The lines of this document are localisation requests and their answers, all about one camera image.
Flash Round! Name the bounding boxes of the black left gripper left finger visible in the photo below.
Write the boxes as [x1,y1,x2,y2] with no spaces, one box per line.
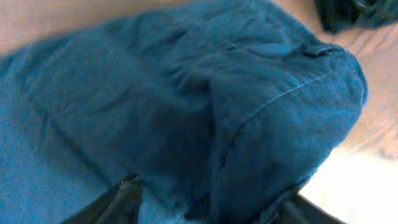
[61,174,143,224]

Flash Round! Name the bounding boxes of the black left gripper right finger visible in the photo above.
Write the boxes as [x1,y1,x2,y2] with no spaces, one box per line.
[257,194,345,224]

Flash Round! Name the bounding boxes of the navy blue shorts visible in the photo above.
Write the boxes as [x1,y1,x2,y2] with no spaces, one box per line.
[1,1,368,223]

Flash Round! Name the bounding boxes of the black folded garment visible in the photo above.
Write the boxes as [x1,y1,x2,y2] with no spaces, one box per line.
[315,0,397,34]

